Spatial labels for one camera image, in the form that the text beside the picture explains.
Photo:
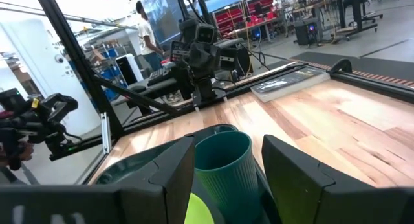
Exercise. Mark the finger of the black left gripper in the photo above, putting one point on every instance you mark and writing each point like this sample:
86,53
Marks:
197,63
211,63

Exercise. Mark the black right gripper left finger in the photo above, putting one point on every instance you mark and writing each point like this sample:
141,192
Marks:
171,185

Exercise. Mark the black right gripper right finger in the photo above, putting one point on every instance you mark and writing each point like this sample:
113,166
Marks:
291,185

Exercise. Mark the lime green plate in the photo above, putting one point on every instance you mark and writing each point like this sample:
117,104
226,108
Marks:
197,212

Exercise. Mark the teal ribbed plastic cup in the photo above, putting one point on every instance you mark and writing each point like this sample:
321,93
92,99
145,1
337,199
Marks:
226,178

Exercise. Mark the dark green plastic tray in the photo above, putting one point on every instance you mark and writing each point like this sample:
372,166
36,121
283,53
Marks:
129,167

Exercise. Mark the red bin storage rack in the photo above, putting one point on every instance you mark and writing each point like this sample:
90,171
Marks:
263,7
228,18

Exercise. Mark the black keyboard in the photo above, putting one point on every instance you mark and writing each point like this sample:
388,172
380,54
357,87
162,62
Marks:
160,75

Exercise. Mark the person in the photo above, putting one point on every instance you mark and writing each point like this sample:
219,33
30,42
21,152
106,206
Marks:
146,33

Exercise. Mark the flat white box dark lid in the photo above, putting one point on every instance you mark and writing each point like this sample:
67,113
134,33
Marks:
288,83

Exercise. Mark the white black-faced appliance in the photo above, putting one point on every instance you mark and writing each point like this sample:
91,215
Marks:
129,68

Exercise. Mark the black computer tower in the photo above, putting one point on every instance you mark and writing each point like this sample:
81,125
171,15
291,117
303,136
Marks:
307,31

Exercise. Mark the shelf with blue bins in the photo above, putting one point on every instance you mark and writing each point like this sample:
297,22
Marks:
111,73

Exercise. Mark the black desk stand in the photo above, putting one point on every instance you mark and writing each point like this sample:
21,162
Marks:
355,10

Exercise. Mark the black floor mat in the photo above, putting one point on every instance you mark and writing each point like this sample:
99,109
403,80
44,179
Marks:
372,63

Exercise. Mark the orange striped floor strip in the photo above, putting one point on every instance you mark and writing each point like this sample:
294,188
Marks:
388,79

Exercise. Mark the person's hand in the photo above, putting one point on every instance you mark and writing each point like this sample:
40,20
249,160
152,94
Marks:
22,152

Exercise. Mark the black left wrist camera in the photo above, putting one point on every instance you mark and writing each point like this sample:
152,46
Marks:
206,33

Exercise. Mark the black frame rail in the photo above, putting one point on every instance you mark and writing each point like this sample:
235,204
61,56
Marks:
372,85
145,122

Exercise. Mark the black diagonal frame brace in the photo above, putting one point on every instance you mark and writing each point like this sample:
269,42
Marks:
136,96

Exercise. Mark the silver metal bracket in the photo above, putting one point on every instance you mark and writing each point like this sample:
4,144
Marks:
106,133

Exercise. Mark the black curved corner bracket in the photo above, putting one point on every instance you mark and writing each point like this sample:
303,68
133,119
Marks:
339,66

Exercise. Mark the black aluminium frame post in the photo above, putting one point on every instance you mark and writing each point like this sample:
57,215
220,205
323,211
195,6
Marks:
74,55

